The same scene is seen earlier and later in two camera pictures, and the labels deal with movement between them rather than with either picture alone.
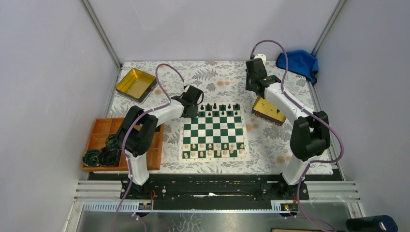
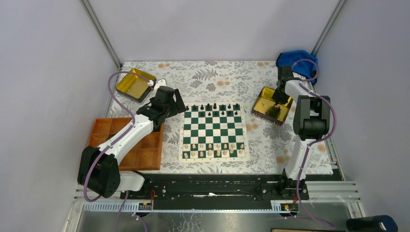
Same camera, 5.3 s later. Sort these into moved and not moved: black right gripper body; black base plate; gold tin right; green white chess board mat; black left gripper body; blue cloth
Moved: black left gripper body; black right gripper body
Not moved: black base plate; blue cloth; green white chess board mat; gold tin right
